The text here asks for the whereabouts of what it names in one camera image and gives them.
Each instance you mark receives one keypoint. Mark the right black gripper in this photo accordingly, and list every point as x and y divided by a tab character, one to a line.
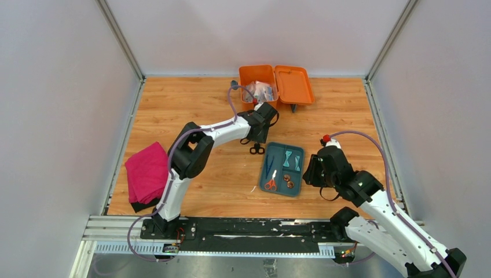
310	176

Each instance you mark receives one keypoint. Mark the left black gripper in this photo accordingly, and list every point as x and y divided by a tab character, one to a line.
262	138

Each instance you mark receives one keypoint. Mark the small clear bag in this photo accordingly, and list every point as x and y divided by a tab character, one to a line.
248	94

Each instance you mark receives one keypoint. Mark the clear bag blue items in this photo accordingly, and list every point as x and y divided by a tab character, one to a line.
263	92

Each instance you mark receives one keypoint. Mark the black bandage scissors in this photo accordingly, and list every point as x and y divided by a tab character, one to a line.
257	149

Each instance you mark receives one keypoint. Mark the blue foil sachet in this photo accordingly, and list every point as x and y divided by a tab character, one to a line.
298	163

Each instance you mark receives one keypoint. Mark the teal plastic tray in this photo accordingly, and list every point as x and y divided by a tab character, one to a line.
278	150

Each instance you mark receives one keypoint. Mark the orange medicine box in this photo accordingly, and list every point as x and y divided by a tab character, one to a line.
291	85

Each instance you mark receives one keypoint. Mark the small orange scissors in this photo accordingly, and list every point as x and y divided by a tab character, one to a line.
271	184

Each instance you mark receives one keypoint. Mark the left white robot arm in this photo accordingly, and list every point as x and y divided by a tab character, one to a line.
190	152

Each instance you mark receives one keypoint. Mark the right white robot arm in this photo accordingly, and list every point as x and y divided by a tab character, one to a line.
398	239

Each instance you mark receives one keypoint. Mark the pink folded cloth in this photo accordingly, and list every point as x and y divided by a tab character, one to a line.
147	175

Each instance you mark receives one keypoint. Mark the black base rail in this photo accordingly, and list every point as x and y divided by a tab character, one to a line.
224	237

